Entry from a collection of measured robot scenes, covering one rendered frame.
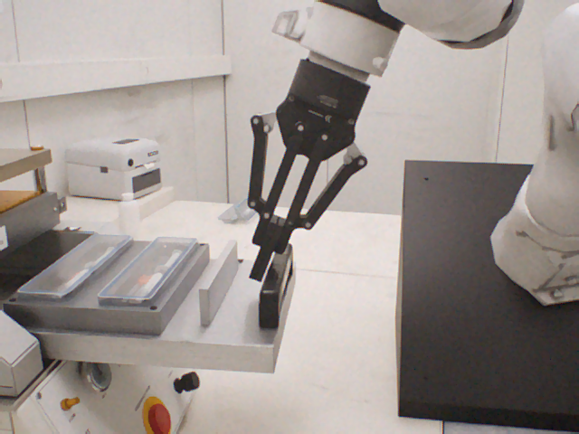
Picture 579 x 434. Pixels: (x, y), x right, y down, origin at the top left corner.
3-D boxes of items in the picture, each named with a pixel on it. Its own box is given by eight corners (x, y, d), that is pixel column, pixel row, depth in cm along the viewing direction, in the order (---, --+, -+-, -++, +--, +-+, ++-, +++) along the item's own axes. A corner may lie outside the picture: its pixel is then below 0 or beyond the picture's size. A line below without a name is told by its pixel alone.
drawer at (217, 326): (-10, 362, 56) (-24, 292, 54) (85, 278, 77) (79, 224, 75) (274, 382, 53) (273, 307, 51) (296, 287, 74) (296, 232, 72)
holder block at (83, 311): (5, 325, 56) (1, 302, 55) (91, 255, 75) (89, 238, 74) (161, 334, 54) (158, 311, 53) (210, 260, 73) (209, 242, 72)
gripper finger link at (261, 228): (276, 205, 58) (250, 195, 58) (260, 247, 60) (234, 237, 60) (278, 202, 60) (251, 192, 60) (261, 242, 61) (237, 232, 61)
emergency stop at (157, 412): (155, 445, 68) (139, 419, 67) (165, 424, 72) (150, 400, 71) (166, 441, 67) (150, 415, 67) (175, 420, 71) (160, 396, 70)
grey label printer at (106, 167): (66, 196, 174) (60, 143, 169) (106, 183, 192) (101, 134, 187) (131, 203, 166) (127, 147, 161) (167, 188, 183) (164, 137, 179)
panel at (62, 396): (125, 541, 56) (28, 396, 52) (199, 379, 84) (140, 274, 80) (141, 537, 55) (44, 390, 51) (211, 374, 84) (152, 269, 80)
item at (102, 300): (151, 319, 54) (149, 299, 54) (98, 316, 55) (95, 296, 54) (200, 253, 72) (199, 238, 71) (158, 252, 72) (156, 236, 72)
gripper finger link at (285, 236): (289, 206, 60) (316, 216, 60) (274, 247, 61) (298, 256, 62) (289, 210, 58) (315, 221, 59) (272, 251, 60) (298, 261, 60)
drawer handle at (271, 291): (258, 327, 55) (258, 291, 54) (277, 270, 70) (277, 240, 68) (278, 328, 55) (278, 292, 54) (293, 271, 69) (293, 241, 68)
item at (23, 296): (69, 315, 55) (66, 294, 55) (17, 311, 56) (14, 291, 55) (136, 250, 73) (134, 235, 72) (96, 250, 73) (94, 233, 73)
